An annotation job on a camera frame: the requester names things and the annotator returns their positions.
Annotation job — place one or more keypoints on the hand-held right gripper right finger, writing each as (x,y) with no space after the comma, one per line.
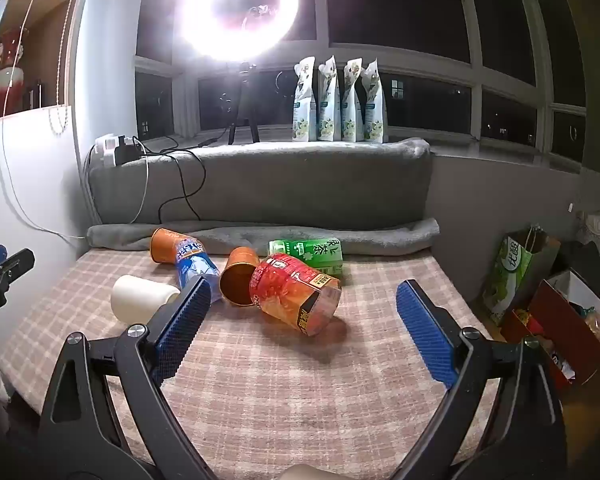
(425,332)

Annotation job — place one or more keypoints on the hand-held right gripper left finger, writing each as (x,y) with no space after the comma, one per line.
(182,325)

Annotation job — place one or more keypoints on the red paper cup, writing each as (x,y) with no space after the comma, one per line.
(290,287)

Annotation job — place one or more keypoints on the white cup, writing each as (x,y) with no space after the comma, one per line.
(137,297)

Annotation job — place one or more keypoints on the plain orange paper cup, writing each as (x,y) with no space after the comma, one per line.
(237,280)

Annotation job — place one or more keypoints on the orange blue snack can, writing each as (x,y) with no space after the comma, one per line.
(190,257)

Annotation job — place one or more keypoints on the green paper bag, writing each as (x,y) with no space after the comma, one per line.
(512,275)

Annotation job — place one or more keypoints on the green drink carton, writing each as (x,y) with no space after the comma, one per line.
(310,252)

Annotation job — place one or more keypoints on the white power strip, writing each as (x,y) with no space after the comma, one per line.
(105,147)

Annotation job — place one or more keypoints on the red cardboard box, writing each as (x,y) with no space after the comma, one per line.
(575,335)

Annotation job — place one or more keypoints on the black charger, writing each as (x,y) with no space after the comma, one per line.
(127,150)

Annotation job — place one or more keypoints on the grey blanket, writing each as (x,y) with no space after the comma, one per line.
(290,185)

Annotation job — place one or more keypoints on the red and white vase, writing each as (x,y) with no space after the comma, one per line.
(7,77)

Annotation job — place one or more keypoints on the wooden shelf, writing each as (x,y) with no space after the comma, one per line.
(50,45)

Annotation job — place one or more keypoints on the black tripod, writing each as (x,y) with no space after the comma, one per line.
(242,105)

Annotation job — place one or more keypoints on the white green standing pouch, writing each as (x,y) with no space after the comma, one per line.
(328,105)
(375,110)
(304,105)
(352,107)

